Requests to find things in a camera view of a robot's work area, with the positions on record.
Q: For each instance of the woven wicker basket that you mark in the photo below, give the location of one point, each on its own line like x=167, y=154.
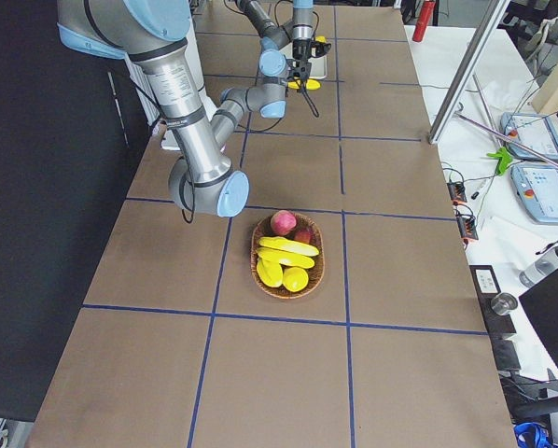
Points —
x=263, y=228

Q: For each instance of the cream bear tray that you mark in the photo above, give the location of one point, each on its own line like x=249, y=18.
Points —
x=319, y=67

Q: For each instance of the red cylinder bottle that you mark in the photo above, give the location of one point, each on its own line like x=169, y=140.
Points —
x=423, y=20

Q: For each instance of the pink green apple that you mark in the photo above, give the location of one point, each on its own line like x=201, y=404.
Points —
x=283, y=222

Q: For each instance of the dark red apple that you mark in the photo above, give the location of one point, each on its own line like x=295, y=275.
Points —
x=304, y=235

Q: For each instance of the black orange connector block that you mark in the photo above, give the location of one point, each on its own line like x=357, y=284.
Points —
x=457, y=192

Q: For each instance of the yellow lemon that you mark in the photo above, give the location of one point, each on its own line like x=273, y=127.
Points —
x=295, y=279

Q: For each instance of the green clip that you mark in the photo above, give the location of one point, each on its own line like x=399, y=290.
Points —
x=504, y=160

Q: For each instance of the far teach pendant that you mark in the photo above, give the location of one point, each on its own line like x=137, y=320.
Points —
x=531, y=130

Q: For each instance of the teach pendant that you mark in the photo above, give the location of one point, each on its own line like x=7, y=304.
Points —
x=531, y=130
x=537, y=188

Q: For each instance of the near teach pendant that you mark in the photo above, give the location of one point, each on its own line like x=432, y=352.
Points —
x=537, y=188

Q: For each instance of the long metal grabber rod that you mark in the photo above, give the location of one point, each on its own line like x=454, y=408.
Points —
x=492, y=128

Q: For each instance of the metal weight cylinder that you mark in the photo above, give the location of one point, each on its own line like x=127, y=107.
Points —
x=503, y=303

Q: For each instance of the grey water bottle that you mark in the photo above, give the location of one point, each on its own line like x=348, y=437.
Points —
x=546, y=263

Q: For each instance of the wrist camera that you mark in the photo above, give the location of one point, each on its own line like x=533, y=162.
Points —
x=319, y=49

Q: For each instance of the white camera post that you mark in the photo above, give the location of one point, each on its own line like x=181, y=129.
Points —
x=193, y=59

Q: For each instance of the aluminium frame post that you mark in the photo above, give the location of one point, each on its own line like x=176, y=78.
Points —
x=492, y=17

